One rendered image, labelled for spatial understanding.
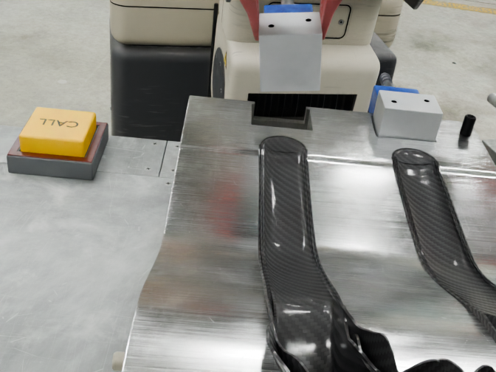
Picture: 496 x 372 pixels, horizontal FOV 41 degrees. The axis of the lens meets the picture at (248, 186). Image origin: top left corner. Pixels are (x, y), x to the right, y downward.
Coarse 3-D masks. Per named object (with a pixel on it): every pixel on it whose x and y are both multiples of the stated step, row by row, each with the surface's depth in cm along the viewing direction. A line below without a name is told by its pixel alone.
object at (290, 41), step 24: (288, 0) 61; (264, 24) 54; (288, 24) 53; (312, 24) 53; (264, 48) 53; (288, 48) 53; (312, 48) 53; (264, 72) 55; (288, 72) 55; (312, 72) 55
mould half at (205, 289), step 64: (192, 128) 55; (256, 128) 56; (320, 128) 57; (448, 128) 60; (192, 192) 48; (256, 192) 49; (320, 192) 50; (384, 192) 51; (192, 256) 41; (256, 256) 43; (320, 256) 44; (384, 256) 45; (192, 320) 31; (256, 320) 31; (384, 320) 33; (448, 320) 33
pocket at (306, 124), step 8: (256, 120) 61; (264, 120) 61; (272, 120) 61; (280, 120) 61; (288, 120) 61; (296, 120) 62; (304, 120) 61; (296, 128) 61; (304, 128) 61; (312, 128) 57
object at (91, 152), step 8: (104, 128) 68; (96, 136) 66; (16, 144) 63; (96, 144) 65; (8, 152) 62; (16, 152) 62; (24, 152) 62; (88, 152) 64; (72, 160) 62; (80, 160) 62; (88, 160) 62
